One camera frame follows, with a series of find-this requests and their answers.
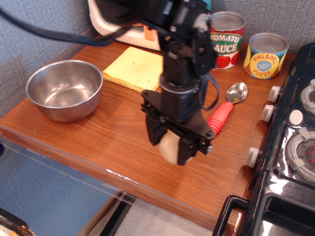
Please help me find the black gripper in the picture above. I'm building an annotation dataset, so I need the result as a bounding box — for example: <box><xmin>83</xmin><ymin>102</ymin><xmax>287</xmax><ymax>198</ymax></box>
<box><xmin>141</xmin><ymin>81</ymin><xmax>214</xmax><ymax>166</ymax></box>

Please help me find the white toy mushroom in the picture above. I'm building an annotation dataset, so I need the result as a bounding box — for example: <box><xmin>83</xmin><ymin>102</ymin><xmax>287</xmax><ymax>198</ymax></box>
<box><xmin>159</xmin><ymin>130</ymin><xmax>180</xmax><ymax>164</ymax></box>

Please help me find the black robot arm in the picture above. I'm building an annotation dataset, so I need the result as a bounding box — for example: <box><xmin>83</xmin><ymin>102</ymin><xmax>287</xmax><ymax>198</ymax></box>
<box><xmin>96</xmin><ymin>0</ymin><xmax>217</xmax><ymax>165</ymax></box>

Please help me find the folded yellow towel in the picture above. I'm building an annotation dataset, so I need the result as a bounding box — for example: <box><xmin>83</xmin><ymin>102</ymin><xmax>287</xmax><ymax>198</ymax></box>
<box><xmin>102</xmin><ymin>47</ymin><xmax>163</xmax><ymax>92</ymax></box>

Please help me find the teal toy microwave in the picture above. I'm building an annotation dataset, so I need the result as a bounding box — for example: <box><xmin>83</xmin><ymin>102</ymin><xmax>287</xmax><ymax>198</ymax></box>
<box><xmin>88</xmin><ymin>0</ymin><xmax>212</xmax><ymax>52</ymax></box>

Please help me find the stainless steel bowl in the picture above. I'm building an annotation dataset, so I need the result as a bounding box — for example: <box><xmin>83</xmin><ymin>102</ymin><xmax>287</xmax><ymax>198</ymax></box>
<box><xmin>26</xmin><ymin>60</ymin><xmax>103</xmax><ymax>122</ymax></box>

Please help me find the tomato sauce can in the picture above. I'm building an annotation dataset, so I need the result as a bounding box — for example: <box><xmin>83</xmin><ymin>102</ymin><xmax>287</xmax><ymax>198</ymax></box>
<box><xmin>210</xmin><ymin>11</ymin><xmax>246</xmax><ymax>69</ymax></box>

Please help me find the black toy stove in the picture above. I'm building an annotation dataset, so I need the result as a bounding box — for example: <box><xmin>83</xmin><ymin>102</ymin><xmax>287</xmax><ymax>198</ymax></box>
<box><xmin>213</xmin><ymin>43</ymin><xmax>315</xmax><ymax>236</ymax></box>

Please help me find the pineapple slices can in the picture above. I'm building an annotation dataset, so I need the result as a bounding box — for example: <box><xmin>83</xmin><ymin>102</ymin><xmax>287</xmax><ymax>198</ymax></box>
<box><xmin>243</xmin><ymin>32</ymin><xmax>289</xmax><ymax>80</ymax></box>

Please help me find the red handled metal spoon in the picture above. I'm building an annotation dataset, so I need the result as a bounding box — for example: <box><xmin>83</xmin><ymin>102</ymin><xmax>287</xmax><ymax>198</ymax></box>
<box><xmin>208</xmin><ymin>82</ymin><xmax>248</xmax><ymax>135</ymax></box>

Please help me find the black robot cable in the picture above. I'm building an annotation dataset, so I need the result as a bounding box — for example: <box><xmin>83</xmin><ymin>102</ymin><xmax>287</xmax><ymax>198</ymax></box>
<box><xmin>0</xmin><ymin>7</ymin><xmax>133</xmax><ymax>47</ymax></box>

